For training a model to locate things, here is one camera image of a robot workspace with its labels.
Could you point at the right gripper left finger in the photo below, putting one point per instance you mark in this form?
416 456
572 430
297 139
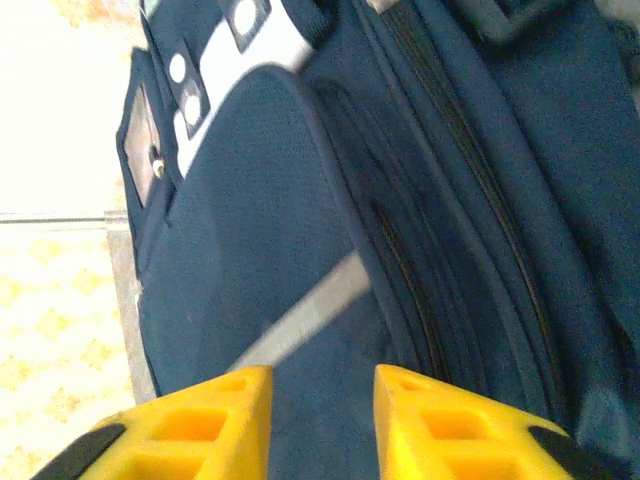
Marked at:
175 430

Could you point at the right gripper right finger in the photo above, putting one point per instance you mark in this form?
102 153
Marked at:
460 435

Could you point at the navy blue backpack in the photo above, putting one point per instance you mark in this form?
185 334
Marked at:
375 200

